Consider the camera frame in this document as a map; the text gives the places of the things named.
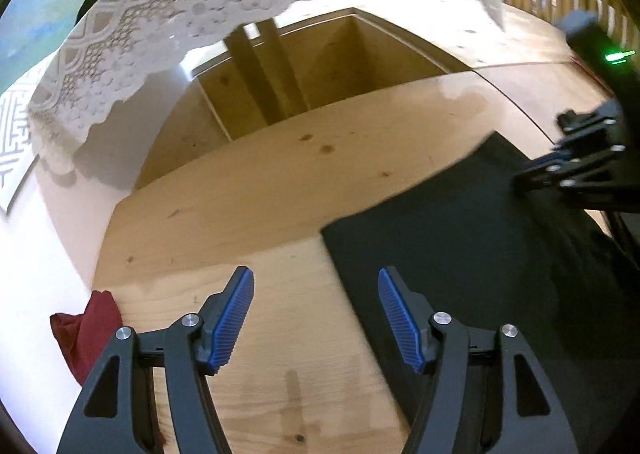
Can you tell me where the small wooden table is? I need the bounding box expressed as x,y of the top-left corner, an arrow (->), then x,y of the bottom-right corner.
223,18 -> 308,127

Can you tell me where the dark red garment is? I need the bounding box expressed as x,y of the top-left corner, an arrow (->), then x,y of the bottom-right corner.
50,290 -> 124,385

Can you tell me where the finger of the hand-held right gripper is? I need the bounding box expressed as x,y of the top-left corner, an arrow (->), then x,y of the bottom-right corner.
515,144 -> 640,213
556,101 -> 625,149

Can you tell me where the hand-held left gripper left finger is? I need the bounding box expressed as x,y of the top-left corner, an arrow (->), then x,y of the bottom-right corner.
56,265 -> 256,454

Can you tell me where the black t-shirt yellow print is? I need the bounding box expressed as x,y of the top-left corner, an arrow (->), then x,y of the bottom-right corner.
320,131 -> 640,454

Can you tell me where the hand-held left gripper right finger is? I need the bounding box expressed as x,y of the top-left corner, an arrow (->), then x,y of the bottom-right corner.
377,266 -> 578,454

